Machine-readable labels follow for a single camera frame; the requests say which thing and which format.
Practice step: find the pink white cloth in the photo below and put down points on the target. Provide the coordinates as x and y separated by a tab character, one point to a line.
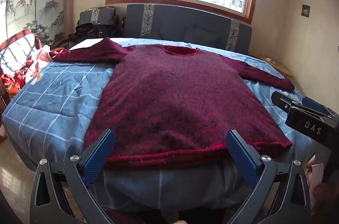
39	60

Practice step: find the wooden side table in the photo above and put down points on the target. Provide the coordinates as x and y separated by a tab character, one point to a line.
278	65

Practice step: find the black bag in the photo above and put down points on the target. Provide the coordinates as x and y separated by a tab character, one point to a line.
90	30

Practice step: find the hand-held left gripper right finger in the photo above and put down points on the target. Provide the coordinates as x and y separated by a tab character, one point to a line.
242	157

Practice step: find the white checked pillow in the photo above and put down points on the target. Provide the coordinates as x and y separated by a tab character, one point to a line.
16	54

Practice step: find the blue checked blanket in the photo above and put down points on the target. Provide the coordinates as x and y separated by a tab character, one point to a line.
61	97

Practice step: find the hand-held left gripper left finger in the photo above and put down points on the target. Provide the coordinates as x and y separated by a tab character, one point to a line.
96	157

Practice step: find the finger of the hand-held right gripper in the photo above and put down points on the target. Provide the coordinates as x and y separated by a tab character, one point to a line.
316	107
282	101

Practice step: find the white bed sheet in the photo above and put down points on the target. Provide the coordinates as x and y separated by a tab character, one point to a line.
84	43

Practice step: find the dark wall switch plate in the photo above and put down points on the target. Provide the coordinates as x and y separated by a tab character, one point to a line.
306	11

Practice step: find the dark grey sofa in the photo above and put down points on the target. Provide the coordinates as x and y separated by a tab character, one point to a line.
169	25

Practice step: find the dark red knit sweater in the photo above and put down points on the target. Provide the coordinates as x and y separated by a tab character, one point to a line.
172	97

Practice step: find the red orange cloth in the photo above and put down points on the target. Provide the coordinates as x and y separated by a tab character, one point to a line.
13	81

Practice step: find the grey padded armchair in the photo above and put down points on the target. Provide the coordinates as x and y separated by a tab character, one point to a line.
102	15

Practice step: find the dark grey cushion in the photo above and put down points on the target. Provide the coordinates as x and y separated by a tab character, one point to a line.
198	33

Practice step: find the person's right forearm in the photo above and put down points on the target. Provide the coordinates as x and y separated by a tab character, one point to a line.
325	195

